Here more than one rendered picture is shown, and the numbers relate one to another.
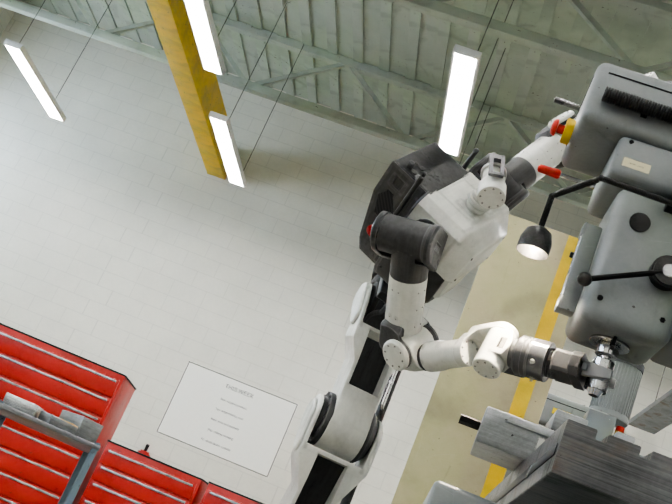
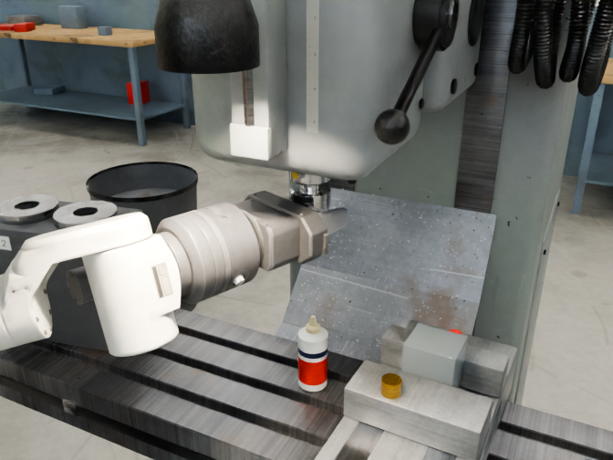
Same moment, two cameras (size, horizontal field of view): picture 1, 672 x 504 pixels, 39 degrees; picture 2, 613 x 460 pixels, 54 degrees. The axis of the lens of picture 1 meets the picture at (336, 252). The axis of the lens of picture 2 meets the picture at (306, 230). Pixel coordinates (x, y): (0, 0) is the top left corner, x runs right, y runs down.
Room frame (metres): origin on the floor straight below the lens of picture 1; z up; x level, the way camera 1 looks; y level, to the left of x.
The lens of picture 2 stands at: (1.72, 0.01, 1.51)
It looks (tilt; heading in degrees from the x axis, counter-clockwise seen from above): 24 degrees down; 287
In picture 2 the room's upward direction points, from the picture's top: straight up
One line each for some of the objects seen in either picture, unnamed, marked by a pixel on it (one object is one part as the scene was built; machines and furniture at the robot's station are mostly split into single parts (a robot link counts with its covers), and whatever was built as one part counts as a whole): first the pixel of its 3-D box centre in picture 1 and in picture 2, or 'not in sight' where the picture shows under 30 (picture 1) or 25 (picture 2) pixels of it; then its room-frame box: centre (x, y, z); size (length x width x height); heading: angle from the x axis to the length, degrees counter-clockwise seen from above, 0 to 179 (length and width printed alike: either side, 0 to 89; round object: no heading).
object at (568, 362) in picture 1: (557, 365); (247, 239); (1.95, -0.53, 1.23); 0.13 x 0.12 x 0.10; 149
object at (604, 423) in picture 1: (595, 431); (433, 361); (1.74, -0.58, 1.08); 0.06 x 0.05 x 0.06; 169
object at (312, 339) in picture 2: not in sight; (313, 350); (1.91, -0.64, 1.02); 0.04 x 0.04 x 0.11
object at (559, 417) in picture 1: (563, 432); (416, 407); (1.76, -0.53, 1.06); 0.15 x 0.06 x 0.04; 169
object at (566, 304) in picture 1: (578, 269); (255, 36); (1.92, -0.50, 1.44); 0.04 x 0.04 x 0.21; 81
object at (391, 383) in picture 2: not in sight; (390, 385); (1.78, -0.52, 1.08); 0.02 x 0.02 x 0.02
